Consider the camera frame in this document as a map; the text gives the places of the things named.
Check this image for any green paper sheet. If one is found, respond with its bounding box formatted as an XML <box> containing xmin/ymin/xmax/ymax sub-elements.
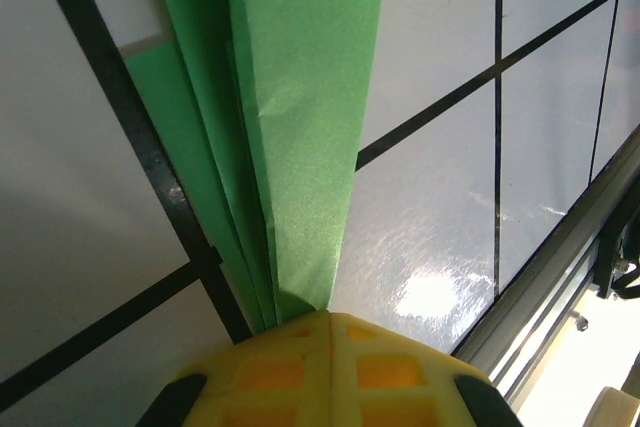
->
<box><xmin>123</xmin><ymin>0</ymin><xmax>391</xmax><ymax>336</ymax></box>

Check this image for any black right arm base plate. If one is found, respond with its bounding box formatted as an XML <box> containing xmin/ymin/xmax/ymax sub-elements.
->
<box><xmin>593</xmin><ymin>206</ymin><xmax>640</xmax><ymax>301</ymax></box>

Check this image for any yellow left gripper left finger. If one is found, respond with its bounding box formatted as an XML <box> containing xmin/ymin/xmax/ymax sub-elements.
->
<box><xmin>134</xmin><ymin>309</ymin><xmax>331</xmax><ymax>427</ymax></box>

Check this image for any aluminium table edge rail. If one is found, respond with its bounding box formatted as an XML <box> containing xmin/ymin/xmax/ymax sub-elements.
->
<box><xmin>452</xmin><ymin>124</ymin><xmax>640</xmax><ymax>401</ymax></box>

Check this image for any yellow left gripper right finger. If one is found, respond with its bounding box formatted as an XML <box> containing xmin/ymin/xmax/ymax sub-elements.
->
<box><xmin>330</xmin><ymin>311</ymin><xmax>524</xmax><ymax>427</ymax></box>

